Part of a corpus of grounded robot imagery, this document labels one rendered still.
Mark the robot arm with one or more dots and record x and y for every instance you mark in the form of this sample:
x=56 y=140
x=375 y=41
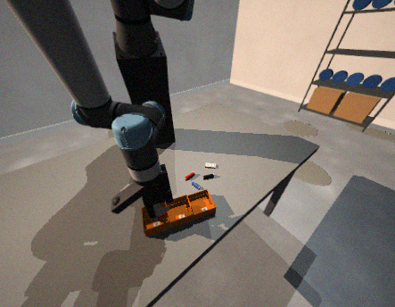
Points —
x=54 y=28

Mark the white domino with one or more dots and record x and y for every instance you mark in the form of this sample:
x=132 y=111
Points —
x=210 y=165

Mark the orange bin with label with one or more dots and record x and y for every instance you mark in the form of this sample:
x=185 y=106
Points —
x=202 y=204

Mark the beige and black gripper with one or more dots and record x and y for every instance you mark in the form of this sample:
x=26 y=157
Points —
x=160 y=192

